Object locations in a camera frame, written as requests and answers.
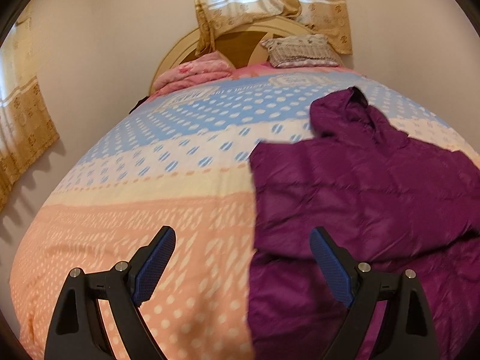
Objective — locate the beige side window curtain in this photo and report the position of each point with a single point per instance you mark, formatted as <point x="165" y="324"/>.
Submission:
<point x="27" y="130"/>

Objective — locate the pastel patterned bed cover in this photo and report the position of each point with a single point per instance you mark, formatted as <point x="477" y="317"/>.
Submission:
<point x="182" y="160"/>

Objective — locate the beige round wooden headboard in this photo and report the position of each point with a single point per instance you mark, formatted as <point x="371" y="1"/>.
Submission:
<point x="241" y="46"/>

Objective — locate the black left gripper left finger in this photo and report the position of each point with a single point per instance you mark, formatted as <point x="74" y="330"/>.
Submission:
<point x="77" y="329"/>

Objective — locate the purple puffer jacket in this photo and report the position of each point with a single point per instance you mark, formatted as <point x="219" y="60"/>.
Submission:
<point x="392" y="201"/>

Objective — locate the beige lace window curtain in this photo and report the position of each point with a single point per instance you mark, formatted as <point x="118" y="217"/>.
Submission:
<point x="327" y="17"/>

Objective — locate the pink folded blanket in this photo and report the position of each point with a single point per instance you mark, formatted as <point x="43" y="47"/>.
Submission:
<point x="213" y="66"/>

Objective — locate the striped floral pillow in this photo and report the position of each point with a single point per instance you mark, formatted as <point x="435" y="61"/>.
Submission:
<point x="311" y="50"/>

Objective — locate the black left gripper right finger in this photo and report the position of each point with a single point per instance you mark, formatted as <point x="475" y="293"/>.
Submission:
<point x="406" y="330"/>

